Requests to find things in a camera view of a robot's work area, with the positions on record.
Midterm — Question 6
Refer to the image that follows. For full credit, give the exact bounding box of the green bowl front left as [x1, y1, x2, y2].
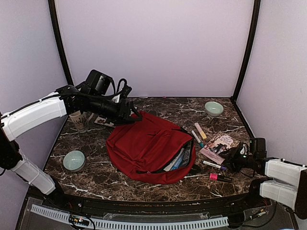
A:
[63, 150, 85, 172]

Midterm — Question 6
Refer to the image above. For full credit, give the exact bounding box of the pink illustrated small book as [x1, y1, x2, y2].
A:
[200, 132, 239, 165]

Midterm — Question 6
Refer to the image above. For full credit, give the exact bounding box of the red student backpack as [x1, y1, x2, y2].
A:
[106, 111, 196, 184]

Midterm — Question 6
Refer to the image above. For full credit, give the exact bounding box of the cream floral mug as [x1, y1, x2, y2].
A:
[69, 111, 94, 134]

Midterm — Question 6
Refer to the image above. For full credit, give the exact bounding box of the green bowl back right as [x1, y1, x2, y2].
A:
[205, 101, 224, 117]

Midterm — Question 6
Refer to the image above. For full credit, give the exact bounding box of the black curved table edge rail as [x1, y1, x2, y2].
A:
[28, 186, 286, 216]

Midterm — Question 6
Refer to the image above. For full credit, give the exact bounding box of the pink and black highlighter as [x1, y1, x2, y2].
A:
[209, 173, 233, 183]

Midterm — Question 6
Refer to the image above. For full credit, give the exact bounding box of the purple capped white marker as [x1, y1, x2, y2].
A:
[202, 161, 227, 171]

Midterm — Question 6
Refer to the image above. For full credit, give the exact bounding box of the dog picture book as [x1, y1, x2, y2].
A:
[163, 148, 185, 172]

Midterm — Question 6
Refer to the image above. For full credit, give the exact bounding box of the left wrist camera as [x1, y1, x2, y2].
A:
[112, 78, 132, 103]

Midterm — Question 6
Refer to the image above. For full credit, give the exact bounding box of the pink yellow pastel highlighter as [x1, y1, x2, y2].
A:
[194, 123, 207, 140]

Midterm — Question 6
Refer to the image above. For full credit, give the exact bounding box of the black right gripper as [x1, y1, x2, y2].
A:
[220, 148, 256, 173]

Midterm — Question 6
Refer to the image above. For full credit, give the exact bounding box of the green bowl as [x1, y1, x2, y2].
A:
[63, 150, 85, 172]
[205, 101, 224, 117]

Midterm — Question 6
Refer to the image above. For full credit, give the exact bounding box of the floral ceramic trivet tile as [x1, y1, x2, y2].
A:
[94, 116, 114, 127]

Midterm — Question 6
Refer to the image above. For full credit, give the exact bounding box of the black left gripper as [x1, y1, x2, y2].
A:
[87, 92, 143, 126]

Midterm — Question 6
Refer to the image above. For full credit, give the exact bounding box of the teal capped white marker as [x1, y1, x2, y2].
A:
[191, 130, 204, 148]

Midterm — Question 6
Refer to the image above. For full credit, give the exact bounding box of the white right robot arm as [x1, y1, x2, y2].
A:
[222, 138, 307, 219]

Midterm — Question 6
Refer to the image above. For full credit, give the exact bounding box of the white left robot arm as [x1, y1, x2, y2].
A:
[0, 69, 142, 209]

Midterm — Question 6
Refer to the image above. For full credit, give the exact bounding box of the white slotted cable duct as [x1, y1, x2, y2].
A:
[30, 205, 229, 230]

